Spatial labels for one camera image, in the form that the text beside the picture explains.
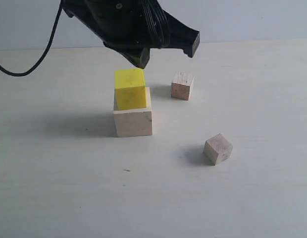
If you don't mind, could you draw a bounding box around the small natural wooden cube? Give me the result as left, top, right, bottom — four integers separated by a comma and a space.
203, 133, 233, 165

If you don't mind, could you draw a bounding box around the medium natural wooden cube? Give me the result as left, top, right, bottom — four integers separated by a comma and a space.
171, 71, 194, 101

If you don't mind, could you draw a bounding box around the yellow painted wooden cube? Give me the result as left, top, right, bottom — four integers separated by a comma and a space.
114, 68, 147, 111

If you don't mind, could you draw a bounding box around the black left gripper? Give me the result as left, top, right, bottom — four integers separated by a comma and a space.
61, 0, 200, 69

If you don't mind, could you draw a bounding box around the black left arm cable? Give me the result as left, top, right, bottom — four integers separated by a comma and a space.
0, 4, 62, 77

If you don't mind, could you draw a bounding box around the large natural wooden cube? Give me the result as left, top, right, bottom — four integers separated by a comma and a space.
113, 87, 153, 137

